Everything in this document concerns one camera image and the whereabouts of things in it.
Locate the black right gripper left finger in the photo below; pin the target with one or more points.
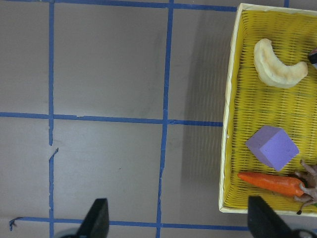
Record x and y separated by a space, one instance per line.
96 222

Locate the yellow plastic tray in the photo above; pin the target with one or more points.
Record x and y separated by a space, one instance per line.
250 104

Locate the small silver black can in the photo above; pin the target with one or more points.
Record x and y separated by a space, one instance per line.
312 56

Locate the purple foam block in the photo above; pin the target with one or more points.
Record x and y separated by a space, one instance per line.
272 146

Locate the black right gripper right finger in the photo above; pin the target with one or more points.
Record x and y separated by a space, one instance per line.
263 222

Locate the pale croissant toy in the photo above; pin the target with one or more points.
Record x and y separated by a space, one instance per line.
272 71

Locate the orange toy carrot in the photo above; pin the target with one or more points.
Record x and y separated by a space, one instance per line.
287 186

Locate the brown toy animal figure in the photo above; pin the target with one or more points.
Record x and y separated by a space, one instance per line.
309 190

